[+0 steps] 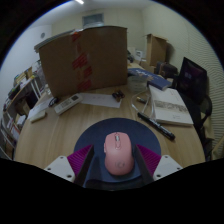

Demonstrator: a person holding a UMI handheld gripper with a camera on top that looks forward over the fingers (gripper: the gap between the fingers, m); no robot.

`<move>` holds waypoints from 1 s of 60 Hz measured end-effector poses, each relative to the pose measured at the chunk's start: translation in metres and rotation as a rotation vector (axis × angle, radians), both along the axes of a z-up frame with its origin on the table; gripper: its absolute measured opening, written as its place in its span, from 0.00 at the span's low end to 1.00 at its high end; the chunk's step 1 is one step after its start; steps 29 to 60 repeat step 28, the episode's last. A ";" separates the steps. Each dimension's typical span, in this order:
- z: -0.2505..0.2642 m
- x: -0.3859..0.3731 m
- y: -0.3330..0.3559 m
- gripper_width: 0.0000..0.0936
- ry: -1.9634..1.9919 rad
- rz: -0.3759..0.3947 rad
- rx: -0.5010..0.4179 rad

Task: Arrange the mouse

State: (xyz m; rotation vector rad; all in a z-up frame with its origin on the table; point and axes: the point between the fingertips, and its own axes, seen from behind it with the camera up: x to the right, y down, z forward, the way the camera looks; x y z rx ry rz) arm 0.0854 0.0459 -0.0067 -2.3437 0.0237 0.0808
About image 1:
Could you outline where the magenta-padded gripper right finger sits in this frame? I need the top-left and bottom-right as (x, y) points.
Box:
(133, 143), (184, 186)

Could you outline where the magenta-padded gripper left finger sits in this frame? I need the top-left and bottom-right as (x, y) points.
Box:
(43, 144), (96, 188)

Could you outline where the pink computer mouse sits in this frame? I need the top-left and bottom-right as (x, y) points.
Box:
(103, 131), (136, 176)

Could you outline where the round dark blue mouse pad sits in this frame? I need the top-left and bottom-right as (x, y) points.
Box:
(73, 117), (163, 189)

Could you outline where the black marker pen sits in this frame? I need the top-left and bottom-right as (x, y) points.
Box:
(137, 111), (177, 141)

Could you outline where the white open book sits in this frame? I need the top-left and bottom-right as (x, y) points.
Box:
(148, 84), (195, 127)

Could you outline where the black office chair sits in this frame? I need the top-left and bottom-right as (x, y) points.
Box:
(186, 93), (214, 161)

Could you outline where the cluttered bookshelf unit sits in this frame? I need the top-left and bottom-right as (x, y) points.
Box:
(0, 108), (28, 162)

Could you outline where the white paper sheet with writing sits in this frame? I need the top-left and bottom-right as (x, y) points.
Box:
(27, 97), (55, 120)

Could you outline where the white remote with display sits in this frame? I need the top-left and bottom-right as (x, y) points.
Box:
(53, 93), (84, 116)

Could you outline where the small black clip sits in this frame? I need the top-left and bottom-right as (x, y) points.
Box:
(111, 89), (126, 102)

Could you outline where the clear plastic container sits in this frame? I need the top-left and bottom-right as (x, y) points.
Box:
(127, 74), (150, 94)

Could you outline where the white side desk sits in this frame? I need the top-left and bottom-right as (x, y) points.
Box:
(2, 64), (46, 113)

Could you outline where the blue hardcover book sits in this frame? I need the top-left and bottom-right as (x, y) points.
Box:
(127, 67), (173, 92)

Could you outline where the black monitor screen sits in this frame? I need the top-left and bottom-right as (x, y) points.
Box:
(175, 56), (208, 105)

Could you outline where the dark bag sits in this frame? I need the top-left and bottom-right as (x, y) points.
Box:
(154, 60), (180, 80)

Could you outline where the large brown cardboard box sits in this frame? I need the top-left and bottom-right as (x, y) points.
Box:
(37, 25), (129, 98)

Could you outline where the small upright cardboard box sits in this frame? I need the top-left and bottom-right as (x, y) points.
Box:
(145, 33), (169, 67)

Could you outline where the coiled black cable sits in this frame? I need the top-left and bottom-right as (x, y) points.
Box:
(48, 96), (61, 108)

